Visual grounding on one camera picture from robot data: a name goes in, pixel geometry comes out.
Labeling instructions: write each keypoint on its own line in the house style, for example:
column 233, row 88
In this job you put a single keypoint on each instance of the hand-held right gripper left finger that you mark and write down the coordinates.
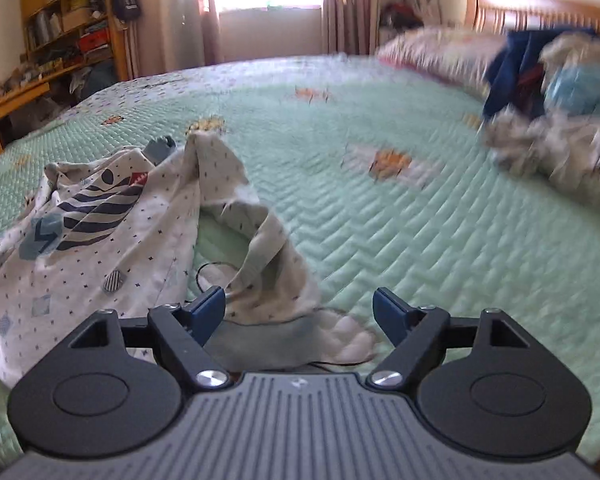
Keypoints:
column 210, row 310

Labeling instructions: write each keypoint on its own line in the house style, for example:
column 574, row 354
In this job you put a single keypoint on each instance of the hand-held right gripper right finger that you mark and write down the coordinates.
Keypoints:
column 390, row 315

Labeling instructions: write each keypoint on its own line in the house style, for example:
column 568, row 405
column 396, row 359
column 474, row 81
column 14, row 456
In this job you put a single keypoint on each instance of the white star-print shirt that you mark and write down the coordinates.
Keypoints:
column 130, row 250

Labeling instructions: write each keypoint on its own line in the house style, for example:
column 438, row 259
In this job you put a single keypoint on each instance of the green quilted bee bedspread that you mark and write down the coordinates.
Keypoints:
column 380, row 240

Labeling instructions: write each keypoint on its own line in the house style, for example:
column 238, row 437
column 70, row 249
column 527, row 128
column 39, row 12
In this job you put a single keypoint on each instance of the white small-print garment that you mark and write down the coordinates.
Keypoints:
column 555, row 155

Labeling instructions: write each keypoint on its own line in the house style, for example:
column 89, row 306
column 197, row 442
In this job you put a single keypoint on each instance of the pink patterned pillow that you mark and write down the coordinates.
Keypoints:
column 440, row 55

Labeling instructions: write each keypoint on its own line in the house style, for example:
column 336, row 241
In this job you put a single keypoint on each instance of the wooden desk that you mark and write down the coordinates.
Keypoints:
column 10, row 110

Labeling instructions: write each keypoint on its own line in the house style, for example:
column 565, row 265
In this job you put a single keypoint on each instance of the light blue garment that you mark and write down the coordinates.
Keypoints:
column 580, row 87

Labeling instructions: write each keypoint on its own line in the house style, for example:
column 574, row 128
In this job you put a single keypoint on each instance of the pink curtain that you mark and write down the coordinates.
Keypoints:
column 350, row 5
column 175, row 15

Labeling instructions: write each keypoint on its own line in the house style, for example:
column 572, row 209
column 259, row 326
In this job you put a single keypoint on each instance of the pile of bags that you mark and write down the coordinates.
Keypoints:
column 402, row 17

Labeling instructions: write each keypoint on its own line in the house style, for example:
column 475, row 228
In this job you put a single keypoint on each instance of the cream patterned garment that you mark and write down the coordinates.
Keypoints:
column 575, row 47

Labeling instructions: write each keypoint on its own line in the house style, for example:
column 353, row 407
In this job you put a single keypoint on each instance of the wooden bookshelf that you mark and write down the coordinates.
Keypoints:
column 65, row 15

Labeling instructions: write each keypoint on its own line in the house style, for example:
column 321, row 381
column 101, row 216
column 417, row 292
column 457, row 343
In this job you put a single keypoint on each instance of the wooden headboard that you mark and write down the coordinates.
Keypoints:
column 540, row 7

